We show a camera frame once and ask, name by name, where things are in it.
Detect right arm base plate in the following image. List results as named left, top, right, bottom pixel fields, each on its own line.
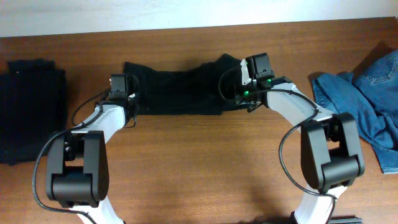
left=328, top=217, right=363, bottom=224

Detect black fabric storage container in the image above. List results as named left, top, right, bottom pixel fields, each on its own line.
left=1, top=58, right=67, bottom=165

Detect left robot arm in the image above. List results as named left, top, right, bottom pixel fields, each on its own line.
left=45, top=74, right=139, bottom=223

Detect black t-shirt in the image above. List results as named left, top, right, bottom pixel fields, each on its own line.
left=124, top=54, right=252, bottom=115

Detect blue denim jeans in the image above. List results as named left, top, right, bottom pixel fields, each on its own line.
left=312, top=50, right=397, bottom=174

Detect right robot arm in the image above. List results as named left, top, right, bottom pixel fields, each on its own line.
left=234, top=53, right=365, bottom=224

